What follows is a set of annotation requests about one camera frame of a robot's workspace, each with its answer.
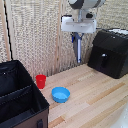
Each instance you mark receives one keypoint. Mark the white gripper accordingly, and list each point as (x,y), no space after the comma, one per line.
(79,24)

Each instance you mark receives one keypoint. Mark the black hard case box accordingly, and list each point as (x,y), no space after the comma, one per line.
(110,55)

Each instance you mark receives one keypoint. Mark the white flat device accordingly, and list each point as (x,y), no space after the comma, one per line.
(120,31)

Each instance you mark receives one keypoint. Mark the red plastic cup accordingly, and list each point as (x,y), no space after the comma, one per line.
(41,81)

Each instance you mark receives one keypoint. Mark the blue plastic bowl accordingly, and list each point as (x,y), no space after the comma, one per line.
(61,94)

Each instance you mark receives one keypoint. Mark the black fabric storage bin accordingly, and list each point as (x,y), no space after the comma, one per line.
(18,96)

